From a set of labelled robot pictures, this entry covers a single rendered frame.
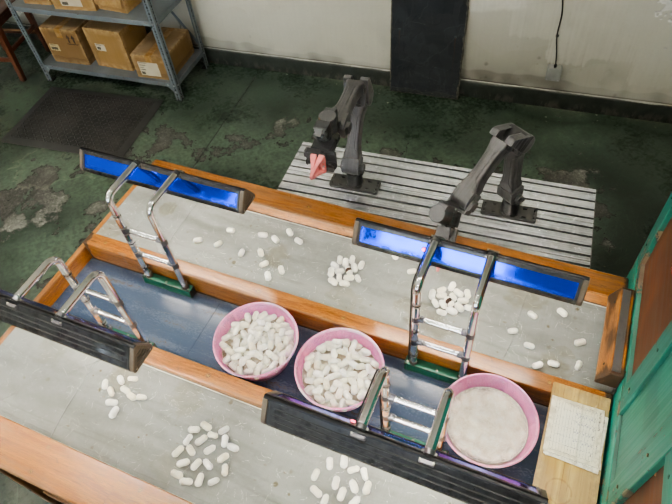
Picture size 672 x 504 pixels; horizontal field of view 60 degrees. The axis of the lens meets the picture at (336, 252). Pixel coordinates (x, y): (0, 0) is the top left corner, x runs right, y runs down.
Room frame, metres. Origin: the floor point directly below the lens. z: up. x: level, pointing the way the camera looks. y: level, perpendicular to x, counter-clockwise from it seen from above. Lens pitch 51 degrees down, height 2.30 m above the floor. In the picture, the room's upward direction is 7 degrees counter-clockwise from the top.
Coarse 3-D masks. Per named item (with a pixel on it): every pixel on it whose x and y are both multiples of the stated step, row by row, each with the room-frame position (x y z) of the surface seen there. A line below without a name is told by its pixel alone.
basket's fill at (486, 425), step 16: (464, 400) 0.68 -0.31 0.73; (480, 400) 0.67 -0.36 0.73; (496, 400) 0.66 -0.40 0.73; (512, 400) 0.66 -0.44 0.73; (464, 416) 0.63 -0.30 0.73; (480, 416) 0.62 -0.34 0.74; (496, 416) 0.62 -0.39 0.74; (512, 416) 0.61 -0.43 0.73; (448, 432) 0.59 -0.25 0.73; (464, 432) 0.58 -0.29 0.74; (480, 432) 0.58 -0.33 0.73; (496, 432) 0.57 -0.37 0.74; (512, 432) 0.57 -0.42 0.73; (464, 448) 0.54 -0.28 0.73; (480, 448) 0.53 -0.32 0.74; (496, 448) 0.53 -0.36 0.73; (512, 448) 0.53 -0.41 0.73; (496, 464) 0.49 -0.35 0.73
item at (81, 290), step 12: (48, 264) 1.04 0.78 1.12; (60, 264) 1.06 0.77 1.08; (36, 276) 1.00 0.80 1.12; (72, 276) 1.07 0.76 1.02; (96, 276) 0.98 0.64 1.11; (24, 288) 0.96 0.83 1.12; (84, 288) 0.94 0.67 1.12; (108, 288) 0.99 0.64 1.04; (72, 300) 0.90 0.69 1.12; (84, 300) 1.06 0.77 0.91; (108, 300) 1.01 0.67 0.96; (120, 300) 1.00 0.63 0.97; (60, 312) 0.87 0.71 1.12; (96, 312) 1.06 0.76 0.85; (108, 312) 1.05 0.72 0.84; (120, 312) 0.99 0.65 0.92; (60, 324) 0.84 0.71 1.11; (108, 324) 1.07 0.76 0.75; (132, 324) 0.99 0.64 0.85; (132, 336) 1.04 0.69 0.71; (144, 336) 1.00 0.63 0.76
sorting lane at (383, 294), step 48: (144, 192) 1.68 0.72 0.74; (144, 240) 1.43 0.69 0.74; (192, 240) 1.40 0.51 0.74; (240, 240) 1.37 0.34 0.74; (288, 240) 1.34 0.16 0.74; (336, 240) 1.32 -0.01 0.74; (288, 288) 1.14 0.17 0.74; (336, 288) 1.11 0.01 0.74; (384, 288) 1.09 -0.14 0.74; (432, 288) 1.06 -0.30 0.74; (432, 336) 0.89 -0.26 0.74; (480, 336) 0.87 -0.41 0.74; (528, 336) 0.85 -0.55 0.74; (576, 336) 0.83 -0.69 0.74
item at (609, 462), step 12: (636, 264) 1.00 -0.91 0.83; (636, 276) 0.95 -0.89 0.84; (612, 408) 0.59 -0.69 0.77; (612, 420) 0.55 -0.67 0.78; (612, 432) 0.51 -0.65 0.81; (612, 444) 0.47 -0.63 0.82; (612, 456) 0.44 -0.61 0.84; (612, 468) 0.41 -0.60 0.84; (600, 480) 0.41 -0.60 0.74; (612, 480) 0.39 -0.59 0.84; (600, 492) 0.38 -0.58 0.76
